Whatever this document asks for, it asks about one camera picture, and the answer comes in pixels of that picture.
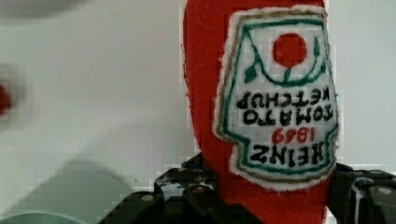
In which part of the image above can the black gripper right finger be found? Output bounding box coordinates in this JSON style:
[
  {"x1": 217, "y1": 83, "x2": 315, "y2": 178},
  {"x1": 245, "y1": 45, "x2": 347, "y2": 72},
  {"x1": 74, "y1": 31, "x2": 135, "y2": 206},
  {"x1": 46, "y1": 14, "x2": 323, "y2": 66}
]
[{"x1": 327, "y1": 163, "x2": 396, "y2": 224}]

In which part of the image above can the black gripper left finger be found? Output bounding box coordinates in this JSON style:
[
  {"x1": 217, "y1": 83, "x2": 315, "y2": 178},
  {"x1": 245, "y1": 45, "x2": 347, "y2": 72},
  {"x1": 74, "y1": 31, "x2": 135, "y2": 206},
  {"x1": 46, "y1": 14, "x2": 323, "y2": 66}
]
[{"x1": 98, "y1": 154, "x2": 262, "y2": 224}]

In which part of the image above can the red plush ketchup bottle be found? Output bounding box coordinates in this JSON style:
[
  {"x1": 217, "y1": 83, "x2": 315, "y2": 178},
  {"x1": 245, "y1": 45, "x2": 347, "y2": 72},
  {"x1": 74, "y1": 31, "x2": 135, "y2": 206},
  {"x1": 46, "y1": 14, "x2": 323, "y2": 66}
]
[{"x1": 183, "y1": 0, "x2": 339, "y2": 224}]

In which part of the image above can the small red strawberry toy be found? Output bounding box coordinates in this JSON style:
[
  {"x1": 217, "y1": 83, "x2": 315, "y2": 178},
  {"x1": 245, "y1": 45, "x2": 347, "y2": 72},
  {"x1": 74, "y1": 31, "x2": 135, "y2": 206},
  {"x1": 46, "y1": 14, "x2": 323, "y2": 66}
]
[{"x1": 0, "y1": 85, "x2": 12, "y2": 114}]

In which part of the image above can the green mug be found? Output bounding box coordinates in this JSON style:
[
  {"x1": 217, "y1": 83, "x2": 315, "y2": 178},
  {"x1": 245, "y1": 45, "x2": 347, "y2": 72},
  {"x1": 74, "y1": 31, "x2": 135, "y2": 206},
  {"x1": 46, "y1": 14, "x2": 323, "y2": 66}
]
[{"x1": 0, "y1": 213, "x2": 86, "y2": 224}]

